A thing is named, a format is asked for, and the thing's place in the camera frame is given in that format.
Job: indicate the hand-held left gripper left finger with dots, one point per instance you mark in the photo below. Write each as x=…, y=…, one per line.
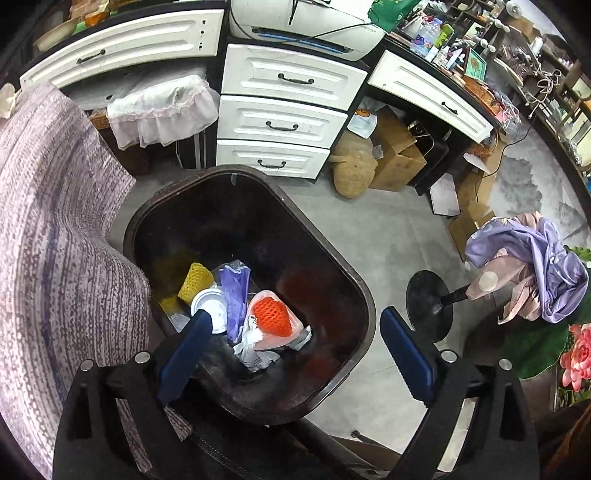
x=184, y=355

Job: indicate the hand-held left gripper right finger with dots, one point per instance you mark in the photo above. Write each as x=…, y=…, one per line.
x=406, y=350

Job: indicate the white plastic bag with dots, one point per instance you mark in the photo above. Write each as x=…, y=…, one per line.
x=254, y=355

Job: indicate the yellow foam fruit net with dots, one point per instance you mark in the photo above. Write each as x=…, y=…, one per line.
x=196, y=281

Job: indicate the orange foam fruit net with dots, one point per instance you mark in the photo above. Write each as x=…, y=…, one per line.
x=272, y=316

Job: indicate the dark brown trash bin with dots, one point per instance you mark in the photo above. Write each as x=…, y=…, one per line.
x=300, y=258

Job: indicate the white round lid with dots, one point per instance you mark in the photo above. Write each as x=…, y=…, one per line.
x=210, y=307

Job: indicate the black round stand base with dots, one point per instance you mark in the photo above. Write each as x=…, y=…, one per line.
x=427, y=300

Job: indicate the purple plastic bag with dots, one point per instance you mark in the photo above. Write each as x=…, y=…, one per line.
x=233, y=295

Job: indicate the large green leaf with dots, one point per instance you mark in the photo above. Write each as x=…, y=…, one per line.
x=535, y=350

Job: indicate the flattened cardboard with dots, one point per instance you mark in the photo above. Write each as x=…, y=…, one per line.
x=461, y=226

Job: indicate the white paper sheet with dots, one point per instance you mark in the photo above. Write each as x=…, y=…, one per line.
x=444, y=196

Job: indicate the purple cloth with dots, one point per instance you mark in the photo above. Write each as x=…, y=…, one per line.
x=545, y=258

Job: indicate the pink artificial flower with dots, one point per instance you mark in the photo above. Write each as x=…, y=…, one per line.
x=577, y=355

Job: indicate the purple grey woven tablecloth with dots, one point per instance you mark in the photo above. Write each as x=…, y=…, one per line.
x=55, y=230

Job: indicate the brown burlap sack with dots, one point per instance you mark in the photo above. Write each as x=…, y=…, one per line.
x=353, y=170

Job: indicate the cardboard box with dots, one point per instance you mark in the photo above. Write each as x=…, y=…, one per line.
x=392, y=157

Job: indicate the stool with frilly white cover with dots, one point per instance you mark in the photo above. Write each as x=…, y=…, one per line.
x=157, y=106

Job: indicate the wide white desk drawer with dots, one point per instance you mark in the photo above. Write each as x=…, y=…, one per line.
x=415, y=85

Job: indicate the clear water bottle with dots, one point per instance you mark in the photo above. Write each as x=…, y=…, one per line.
x=425, y=39

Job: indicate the long curved white drawer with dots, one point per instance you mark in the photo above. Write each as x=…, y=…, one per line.
x=138, y=41

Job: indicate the white printer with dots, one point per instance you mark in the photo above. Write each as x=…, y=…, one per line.
x=314, y=27

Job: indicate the green tote bag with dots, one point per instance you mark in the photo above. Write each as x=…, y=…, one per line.
x=392, y=9

